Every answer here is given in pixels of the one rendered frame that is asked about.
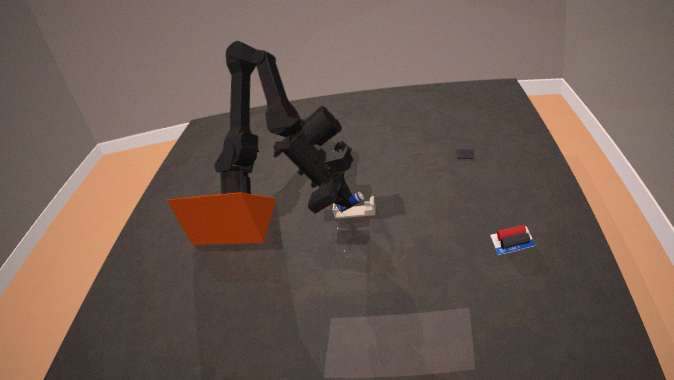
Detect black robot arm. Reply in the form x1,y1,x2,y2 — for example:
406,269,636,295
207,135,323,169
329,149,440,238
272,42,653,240
214,40,353,194

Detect blue and green battery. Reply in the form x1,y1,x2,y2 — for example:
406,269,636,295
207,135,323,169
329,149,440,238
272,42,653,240
337,192,364,212

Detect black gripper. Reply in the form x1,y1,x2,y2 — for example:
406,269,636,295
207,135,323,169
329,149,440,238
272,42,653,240
297,148,353,214

